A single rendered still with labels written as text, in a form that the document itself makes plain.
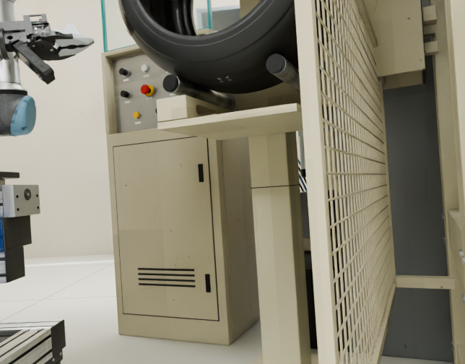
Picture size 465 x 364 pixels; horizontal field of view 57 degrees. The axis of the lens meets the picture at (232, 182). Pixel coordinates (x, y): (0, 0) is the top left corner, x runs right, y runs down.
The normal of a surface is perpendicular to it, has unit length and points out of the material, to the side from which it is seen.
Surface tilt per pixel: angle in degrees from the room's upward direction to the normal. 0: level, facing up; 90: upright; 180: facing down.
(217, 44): 101
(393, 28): 90
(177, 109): 90
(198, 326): 90
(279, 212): 90
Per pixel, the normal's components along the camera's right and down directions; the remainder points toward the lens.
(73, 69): -0.07, 0.00
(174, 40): -0.46, 0.18
